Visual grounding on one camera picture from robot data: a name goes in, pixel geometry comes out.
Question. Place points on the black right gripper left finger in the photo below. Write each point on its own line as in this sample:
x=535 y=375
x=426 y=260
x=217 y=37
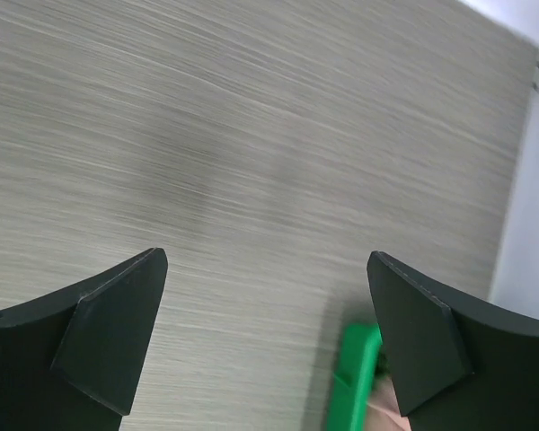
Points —
x=72 y=359

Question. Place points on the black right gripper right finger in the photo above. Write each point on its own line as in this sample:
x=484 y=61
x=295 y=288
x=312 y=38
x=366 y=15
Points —
x=457 y=362

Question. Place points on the pink t-shirt in bin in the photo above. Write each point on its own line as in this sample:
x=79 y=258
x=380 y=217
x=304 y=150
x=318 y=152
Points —
x=382 y=409

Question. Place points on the green plastic bin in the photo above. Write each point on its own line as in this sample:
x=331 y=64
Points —
x=353 y=377

